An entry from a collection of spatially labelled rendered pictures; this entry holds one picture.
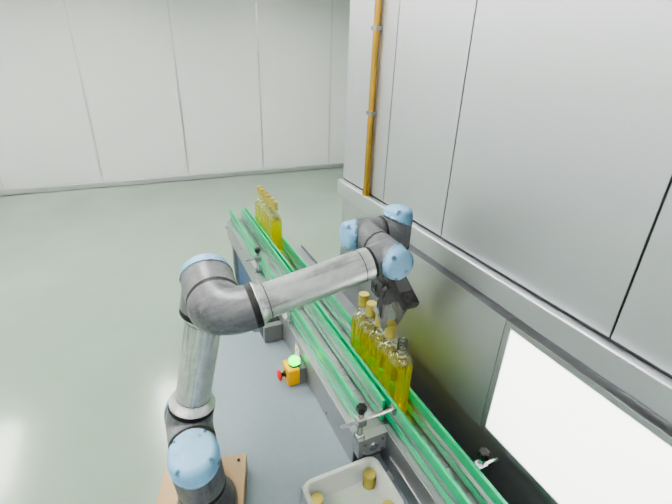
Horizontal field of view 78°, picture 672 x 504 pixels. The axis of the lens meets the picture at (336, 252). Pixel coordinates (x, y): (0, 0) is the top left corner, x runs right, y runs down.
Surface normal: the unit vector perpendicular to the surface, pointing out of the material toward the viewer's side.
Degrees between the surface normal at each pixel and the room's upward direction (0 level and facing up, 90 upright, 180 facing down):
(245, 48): 90
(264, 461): 0
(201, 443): 11
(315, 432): 0
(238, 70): 90
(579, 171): 90
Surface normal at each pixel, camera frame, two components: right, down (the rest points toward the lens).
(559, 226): -0.91, 0.15
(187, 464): 0.04, -0.80
